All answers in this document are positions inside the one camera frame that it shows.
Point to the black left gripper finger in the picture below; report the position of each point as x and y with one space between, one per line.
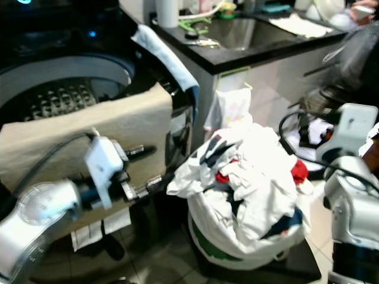
145 151
157 182

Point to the long white garment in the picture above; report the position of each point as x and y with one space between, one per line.
254 148

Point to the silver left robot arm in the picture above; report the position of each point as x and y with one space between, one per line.
35 225

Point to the person in grey clothes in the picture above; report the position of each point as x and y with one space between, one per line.
361 59

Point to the black top-load washing machine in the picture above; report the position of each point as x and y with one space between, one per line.
47 35

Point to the green clothes hanger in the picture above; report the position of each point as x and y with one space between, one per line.
190 25

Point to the beige towel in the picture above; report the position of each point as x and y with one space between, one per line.
142 118

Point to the red garment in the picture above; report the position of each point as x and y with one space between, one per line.
299 171

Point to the white towel label tag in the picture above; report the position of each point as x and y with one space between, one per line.
87 236
117 220

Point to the white laundry basket green print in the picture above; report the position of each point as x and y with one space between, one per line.
213 236

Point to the light blue towel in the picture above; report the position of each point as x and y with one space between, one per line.
166 59

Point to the white printed hanging cloth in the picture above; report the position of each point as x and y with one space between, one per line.
231 107

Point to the dark blue garment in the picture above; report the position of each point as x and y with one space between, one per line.
287 226

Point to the white crumpled garment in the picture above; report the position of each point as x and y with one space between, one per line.
254 208

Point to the thin green cabinet hanger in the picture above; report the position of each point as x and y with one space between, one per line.
237 71

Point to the white cloth mat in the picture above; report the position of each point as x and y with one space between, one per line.
302 25

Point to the black counter with white cabinet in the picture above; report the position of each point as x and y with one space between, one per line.
243 56

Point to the metal scissors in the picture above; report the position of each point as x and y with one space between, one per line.
204 42

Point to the teal dish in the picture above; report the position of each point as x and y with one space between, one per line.
276 7

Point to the white paper roll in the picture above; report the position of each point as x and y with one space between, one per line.
167 13

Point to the yellow green sponge holder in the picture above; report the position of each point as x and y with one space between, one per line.
226 9

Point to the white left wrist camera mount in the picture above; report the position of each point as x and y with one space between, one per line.
103 163

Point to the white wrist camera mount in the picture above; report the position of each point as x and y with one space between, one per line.
103 163
355 127

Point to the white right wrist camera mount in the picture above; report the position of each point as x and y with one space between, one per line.
355 127

